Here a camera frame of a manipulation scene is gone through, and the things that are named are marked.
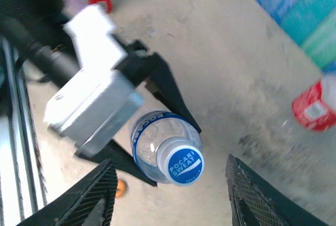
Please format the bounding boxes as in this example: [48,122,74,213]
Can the aluminium mounting rail frame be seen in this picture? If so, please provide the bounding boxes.
[0,36,49,226]

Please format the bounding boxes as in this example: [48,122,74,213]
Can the clear bottle with red label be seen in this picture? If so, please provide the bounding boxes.
[291,70,336,132]

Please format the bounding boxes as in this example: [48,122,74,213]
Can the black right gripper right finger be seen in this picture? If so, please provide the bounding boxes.
[225,153,330,226]

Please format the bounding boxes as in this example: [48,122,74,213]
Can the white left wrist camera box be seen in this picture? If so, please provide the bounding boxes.
[43,3,145,156]

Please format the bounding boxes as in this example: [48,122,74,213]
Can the small clear bottle blue label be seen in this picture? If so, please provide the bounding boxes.
[130,109,206,187]

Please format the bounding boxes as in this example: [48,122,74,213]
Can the orange bottle cap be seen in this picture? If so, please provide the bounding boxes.
[116,179,130,198]

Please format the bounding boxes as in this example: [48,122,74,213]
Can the blue and white bottle cap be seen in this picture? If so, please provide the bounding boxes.
[155,136,206,187]

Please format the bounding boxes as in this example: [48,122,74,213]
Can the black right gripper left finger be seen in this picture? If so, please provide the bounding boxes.
[15,158,118,226]

